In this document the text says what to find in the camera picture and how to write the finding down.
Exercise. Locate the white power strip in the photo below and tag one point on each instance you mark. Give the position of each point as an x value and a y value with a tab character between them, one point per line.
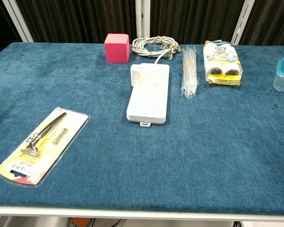
146	106

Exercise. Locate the white plug adapter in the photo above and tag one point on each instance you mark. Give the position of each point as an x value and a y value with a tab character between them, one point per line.
139	76

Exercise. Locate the bundle of clear straws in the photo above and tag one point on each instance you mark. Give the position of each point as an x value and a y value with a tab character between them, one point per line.
189	75

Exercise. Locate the pink cube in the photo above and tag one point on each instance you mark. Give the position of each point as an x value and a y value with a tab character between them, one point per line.
116	50

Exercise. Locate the yellow rubber band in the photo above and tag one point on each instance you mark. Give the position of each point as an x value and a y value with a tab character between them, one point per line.
189	63

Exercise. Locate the blue table cloth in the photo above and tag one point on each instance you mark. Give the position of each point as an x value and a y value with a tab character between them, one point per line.
203	153

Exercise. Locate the yellow razor blister pack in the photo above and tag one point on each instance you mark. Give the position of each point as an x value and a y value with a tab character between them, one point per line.
68	132

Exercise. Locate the silver blade cartridge case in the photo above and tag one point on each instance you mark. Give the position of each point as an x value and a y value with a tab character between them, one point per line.
60	136

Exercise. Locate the silver black razor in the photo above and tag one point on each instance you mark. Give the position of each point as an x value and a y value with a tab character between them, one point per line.
47	128

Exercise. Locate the black pleated curtain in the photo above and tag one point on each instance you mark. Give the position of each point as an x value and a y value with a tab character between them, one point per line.
80	19

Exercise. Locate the white upright frame post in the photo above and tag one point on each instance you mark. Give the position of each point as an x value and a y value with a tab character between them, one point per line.
143	16

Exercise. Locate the white slanted frame post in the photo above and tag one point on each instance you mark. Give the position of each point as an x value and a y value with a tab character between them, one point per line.
16	19
243	19

